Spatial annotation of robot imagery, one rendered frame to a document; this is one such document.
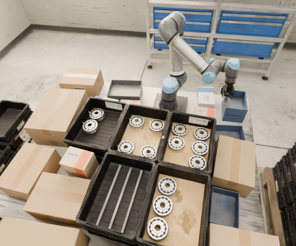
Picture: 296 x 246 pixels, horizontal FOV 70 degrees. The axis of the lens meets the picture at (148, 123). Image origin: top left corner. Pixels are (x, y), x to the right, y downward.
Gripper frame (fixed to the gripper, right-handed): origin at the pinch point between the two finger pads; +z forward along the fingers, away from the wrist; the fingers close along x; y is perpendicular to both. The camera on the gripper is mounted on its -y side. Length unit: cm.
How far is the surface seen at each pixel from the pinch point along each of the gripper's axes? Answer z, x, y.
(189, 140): -1.5, -22.0, 42.5
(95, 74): -12, -107, -6
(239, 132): 13.7, 11.9, 18.8
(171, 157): -2, -31, 57
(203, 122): -6.7, -14.3, 30.0
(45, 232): -14, -82, 113
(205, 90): 3.2, -15.3, -12.9
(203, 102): 3.2, -15.5, 1.4
